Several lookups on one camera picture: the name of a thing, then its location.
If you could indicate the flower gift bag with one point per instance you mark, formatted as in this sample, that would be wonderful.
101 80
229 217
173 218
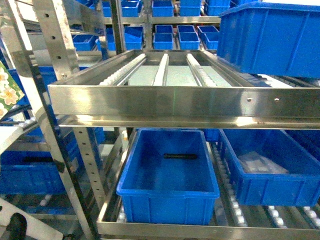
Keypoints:
10 92

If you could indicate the black cylindrical tool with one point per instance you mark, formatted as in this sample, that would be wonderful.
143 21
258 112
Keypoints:
183 156

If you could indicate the blue crate lower shelf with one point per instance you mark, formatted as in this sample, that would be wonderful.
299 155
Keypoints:
168 191

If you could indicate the blue crate lower right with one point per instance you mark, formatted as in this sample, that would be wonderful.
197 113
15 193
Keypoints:
268 167

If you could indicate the large blue plastic crate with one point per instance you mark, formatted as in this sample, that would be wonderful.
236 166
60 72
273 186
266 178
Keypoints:
272 39

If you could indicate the steel shelf front rail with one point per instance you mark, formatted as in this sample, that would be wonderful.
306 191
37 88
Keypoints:
187 107

